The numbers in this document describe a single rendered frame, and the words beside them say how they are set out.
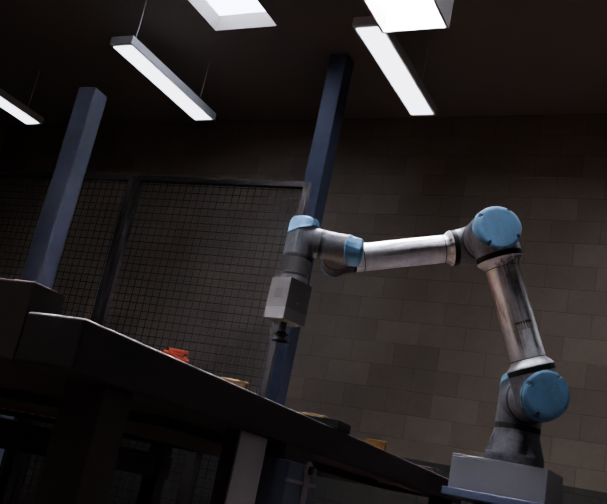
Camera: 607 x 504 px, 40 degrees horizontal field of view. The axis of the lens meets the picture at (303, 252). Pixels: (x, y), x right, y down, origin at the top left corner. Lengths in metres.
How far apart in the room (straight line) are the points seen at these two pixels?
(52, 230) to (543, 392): 2.48
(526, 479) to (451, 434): 4.97
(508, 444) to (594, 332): 4.91
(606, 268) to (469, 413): 1.61
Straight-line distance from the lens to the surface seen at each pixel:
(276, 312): 2.02
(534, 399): 2.08
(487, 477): 2.18
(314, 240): 2.07
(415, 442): 7.20
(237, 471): 1.35
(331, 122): 7.04
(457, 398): 7.16
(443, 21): 4.13
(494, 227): 2.13
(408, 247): 2.23
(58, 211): 3.93
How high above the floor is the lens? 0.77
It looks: 16 degrees up
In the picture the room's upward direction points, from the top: 12 degrees clockwise
